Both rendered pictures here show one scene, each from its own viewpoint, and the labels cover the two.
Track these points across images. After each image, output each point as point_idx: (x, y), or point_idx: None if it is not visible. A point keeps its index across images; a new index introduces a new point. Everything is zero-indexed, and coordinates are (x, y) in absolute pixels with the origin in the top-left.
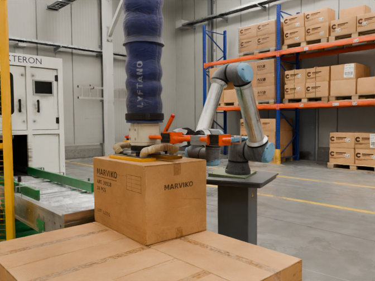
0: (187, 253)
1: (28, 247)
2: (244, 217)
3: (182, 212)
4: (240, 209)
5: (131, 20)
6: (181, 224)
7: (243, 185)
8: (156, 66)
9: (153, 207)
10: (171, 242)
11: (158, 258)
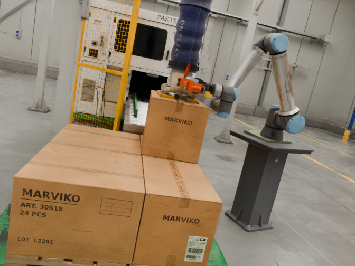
0: (155, 167)
1: (84, 131)
2: (260, 174)
3: (177, 142)
4: (259, 168)
5: None
6: (173, 150)
7: (260, 145)
8: (195, 26)
9: (152, 129)
10: (159, 159)
11: (133, 161)
